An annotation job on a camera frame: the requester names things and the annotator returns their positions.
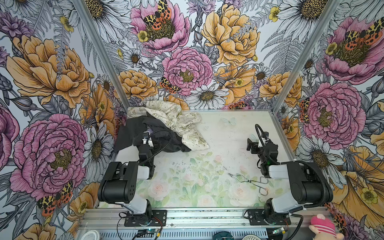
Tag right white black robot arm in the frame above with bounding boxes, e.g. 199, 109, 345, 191
247, 124, 334, 225

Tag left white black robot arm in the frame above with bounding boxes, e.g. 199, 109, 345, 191
98, 130, 155, 226

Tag black cloth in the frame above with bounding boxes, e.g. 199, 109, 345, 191
115, 115, 191, 153

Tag cream patterned cloth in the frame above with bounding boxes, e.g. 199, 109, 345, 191
127, 101, 210, 151

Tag white round mesh object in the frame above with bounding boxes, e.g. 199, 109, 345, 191
242, 234, 262, 240

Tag green circuit board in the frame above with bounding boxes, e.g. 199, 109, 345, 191
137, 229, 161, 238

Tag dark teal round object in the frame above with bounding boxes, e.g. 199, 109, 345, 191
212, 232, 234, 240

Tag pink plush toy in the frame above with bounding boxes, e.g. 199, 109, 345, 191
309, 214, 345, 240

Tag white round lid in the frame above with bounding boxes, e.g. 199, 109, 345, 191
81, 230, 101, 240

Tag metal wire tongs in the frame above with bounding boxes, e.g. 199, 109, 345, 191
229, 174, 269, 196

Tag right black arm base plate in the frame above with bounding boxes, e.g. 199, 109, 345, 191
244, 209, 291, 226

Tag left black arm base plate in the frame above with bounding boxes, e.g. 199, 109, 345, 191
124, 210, 168, 227

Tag aluminium front rail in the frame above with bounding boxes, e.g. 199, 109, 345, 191
76, 206, 331, 232

